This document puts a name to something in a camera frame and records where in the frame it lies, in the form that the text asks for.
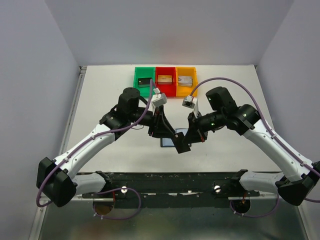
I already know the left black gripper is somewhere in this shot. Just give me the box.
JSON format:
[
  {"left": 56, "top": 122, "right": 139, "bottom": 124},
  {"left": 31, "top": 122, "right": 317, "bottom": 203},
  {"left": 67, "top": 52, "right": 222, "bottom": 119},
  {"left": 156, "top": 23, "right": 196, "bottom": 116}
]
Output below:
[{"left": 129, "top": 104, "right": 176, "bottom": 140}]

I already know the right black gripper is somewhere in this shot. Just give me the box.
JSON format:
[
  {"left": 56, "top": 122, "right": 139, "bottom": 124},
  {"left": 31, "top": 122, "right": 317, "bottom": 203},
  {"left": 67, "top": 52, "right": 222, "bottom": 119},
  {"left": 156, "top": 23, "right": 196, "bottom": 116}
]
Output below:
[{"left": 182, "top": 109, "right": 225, "bottom": 145}]

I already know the black leather card holder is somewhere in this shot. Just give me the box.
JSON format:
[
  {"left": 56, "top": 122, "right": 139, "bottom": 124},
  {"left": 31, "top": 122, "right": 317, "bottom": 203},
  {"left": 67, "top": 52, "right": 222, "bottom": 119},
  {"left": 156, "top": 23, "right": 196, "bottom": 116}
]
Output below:
[{"left": 159, "top": 128, "right": 192, "bottom": 149}]

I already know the black credit card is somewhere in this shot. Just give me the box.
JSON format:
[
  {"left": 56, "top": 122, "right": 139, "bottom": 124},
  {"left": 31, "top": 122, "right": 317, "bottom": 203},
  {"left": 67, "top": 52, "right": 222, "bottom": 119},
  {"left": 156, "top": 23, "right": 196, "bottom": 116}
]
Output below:
[{"left": 172, "top": 132, "right": 191, "bottom": 154}]

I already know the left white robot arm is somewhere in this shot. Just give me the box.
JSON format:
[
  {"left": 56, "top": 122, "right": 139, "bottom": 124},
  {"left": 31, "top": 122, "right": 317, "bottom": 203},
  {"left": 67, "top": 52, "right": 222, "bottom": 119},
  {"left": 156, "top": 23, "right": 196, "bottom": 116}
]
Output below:
[{"left": 36, "top": 87, "right": 167, "bottom": 207}]

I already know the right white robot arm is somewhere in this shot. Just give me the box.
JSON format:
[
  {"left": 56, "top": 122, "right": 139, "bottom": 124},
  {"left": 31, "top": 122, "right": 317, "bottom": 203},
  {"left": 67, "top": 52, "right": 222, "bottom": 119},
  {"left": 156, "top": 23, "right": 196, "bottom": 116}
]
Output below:
[{"left": 182, "top": 86, "right": 320, "bottom": 206}]

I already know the silver card in orange bin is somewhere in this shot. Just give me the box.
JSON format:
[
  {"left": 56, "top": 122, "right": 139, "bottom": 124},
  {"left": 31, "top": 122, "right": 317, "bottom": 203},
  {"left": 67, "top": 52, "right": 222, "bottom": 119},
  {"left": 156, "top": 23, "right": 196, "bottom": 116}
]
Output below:
[{"left": 177, "top": 75, "right": 193, "bottom": 88}]

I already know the gold card in red bin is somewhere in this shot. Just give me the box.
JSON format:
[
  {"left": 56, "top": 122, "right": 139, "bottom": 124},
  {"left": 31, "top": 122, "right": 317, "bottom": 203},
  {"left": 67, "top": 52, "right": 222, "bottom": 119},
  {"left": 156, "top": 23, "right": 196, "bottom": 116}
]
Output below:
[{"left": 157, "top": 75, "right": 173, "bottom": 85}]

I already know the black card in green bin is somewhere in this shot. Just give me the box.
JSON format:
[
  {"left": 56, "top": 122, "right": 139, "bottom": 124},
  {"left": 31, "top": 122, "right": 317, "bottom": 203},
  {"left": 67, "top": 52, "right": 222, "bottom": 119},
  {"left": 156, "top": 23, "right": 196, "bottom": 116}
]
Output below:
[{"left": 137, "top": 77, "right": 153, "bottom": 88}]

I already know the orange plastic bin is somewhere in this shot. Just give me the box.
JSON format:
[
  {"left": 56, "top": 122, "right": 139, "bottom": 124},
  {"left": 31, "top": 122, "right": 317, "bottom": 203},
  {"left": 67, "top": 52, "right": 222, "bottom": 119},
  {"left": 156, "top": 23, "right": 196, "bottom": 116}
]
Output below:
[{"left": 176, "top": 66, "right": 198, "bottom": 98}]

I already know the red plastic bin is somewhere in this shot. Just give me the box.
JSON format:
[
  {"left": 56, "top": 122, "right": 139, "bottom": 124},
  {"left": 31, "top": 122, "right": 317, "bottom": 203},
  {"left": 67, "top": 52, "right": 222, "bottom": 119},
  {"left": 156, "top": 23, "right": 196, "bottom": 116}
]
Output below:
[{"left": 155, "top": 66, "right": 177, "bottom": 98}]

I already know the green plastic bin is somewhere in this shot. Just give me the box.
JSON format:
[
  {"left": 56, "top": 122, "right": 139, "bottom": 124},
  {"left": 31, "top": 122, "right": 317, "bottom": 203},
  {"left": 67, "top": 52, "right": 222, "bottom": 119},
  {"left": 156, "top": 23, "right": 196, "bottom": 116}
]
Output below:
[{"left": 133, "top": 66, "right": 156, "bottom": 98}]

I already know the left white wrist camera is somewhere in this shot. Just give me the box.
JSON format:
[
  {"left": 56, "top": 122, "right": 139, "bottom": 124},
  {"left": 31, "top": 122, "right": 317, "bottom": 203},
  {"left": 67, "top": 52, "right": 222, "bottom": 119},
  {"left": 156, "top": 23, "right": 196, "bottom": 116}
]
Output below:
[{"left": 151, "top": 88, "right": 167, "bottom": 112}]

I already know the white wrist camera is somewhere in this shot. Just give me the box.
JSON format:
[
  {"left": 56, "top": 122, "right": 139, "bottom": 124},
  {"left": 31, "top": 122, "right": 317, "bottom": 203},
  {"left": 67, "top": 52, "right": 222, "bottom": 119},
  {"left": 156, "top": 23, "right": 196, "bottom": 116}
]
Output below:
[
  {"left": 151, "top": 88, "right": 167, "bottom": 112},
  {"left": 182, "top": 95, "right": 199, "bottom": 118}
]

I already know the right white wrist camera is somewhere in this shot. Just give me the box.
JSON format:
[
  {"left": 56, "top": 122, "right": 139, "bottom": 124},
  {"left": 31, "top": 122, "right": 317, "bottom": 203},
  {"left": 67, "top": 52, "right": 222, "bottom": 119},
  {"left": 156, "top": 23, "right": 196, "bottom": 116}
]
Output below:
[{"left": 182, "top": 95, "right": 199, "bottom": 118}]

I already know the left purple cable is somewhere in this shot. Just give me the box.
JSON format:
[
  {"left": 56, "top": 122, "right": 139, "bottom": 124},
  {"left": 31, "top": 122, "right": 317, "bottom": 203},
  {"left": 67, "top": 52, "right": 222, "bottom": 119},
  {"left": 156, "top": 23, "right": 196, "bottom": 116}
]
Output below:
[{"left": 36, "top": 77, "right": 161, "bottom": 221}]

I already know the purple cable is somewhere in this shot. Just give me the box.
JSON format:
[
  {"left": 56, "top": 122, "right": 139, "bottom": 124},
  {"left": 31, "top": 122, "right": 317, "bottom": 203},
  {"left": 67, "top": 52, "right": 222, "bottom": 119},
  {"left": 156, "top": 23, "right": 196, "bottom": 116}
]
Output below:
[
  {"left": 36, "top": 77, "right": 161, "bottom": 221},
  {"left": 191, "top": 77, "right": 320, "bottom": 218}
]

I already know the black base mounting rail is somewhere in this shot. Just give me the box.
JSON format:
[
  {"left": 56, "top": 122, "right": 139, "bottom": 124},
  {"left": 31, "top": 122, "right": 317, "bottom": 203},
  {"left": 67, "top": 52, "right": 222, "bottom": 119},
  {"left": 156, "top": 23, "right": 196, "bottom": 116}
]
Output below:
[{"left": 82, "top": 170, "right": 262, "bottom": 209}]

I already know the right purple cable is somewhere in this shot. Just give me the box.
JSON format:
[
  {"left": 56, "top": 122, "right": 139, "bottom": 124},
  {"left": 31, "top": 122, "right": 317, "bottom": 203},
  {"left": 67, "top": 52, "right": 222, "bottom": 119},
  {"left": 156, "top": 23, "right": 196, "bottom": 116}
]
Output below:
[{"left": 191, "top": 77, "right": 320, "bottom": 218}]

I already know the aluminium frame rail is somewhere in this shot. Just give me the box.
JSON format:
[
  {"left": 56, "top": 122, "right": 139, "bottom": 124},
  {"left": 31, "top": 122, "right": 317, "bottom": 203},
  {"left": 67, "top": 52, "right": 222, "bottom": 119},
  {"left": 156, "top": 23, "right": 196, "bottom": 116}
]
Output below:
[{"left": 27, "top": 65, "right": 87, "bottom": 240}]

